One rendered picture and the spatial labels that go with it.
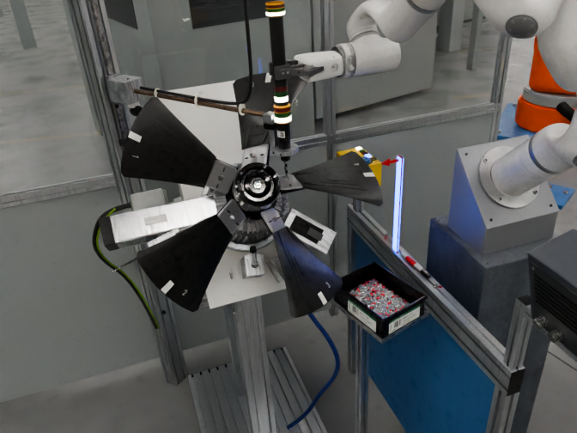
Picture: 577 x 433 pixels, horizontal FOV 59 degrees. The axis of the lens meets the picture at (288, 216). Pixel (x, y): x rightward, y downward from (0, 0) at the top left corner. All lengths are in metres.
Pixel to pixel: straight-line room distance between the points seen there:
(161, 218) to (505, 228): 0.97
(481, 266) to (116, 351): 1.66
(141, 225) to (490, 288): 1.00
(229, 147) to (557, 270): 1.01
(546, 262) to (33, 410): 2.22
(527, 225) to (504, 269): 0.15
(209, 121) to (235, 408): 1.20
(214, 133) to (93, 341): 1.22
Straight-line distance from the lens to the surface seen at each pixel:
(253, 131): 1.43
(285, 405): 2.24
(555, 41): 1.16
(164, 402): 2.46
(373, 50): 1.35
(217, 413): 2.26
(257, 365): 1.87
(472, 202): 1.56
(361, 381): 1.79
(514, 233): 1.62
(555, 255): 1.07
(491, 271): 1.55
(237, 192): 1.30
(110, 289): 2.32
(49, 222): 2.15
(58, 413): 2.60
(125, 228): 1.45
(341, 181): 1.42
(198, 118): 1.66
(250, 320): 1.72
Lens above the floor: 1.80
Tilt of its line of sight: 30 degrees down
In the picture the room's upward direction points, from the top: 4 degrees counter-clockwise
